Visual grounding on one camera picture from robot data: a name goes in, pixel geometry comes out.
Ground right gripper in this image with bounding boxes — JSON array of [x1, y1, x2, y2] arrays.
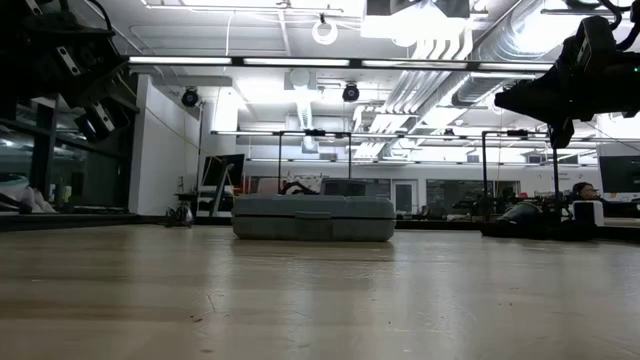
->
[[493, 49, 640, 150]]

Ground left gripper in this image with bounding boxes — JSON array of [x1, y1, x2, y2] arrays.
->
[[14, 0, 133, 145]]

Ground grey plastic tool case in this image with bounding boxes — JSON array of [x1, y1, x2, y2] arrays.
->
[[231, 193, 397, 243]]

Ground person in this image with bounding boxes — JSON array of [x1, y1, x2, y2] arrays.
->
[[571, 181, 602, 202]]

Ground long ceiling light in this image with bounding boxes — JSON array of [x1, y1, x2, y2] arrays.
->
[[128, 55, 234, 66]]

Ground dark computer monitor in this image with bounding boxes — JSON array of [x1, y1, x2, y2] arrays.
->
[[598, 154, 640, 195], [201, 152, 247, 189]]

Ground white boxy device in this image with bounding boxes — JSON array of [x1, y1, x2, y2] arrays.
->
[[572, 199, 606, 227]]

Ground white and teal bundle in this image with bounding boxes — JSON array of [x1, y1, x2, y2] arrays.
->
[[0, 172, 57, 215]]

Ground glass panel door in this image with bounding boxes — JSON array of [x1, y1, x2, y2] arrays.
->
[[391, 179, 417, 215]]

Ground grey framed screen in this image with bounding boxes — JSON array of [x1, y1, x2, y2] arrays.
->
[[319, 178, 369, 197]]

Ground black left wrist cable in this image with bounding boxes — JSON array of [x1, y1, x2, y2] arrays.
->
[[82, 0, 115, 34]]

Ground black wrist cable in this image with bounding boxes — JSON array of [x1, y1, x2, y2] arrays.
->
[[597, 0, 640, 52], [82, 0, 115, 34]]

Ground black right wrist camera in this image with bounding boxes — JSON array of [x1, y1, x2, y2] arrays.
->
[[573, 14, 619, 66]]

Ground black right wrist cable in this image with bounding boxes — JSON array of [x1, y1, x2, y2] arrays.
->
[[597, 0, 640, 52]]

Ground white ceiling ring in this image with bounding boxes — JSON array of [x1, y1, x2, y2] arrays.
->
[[311, 17, 340, 46]]

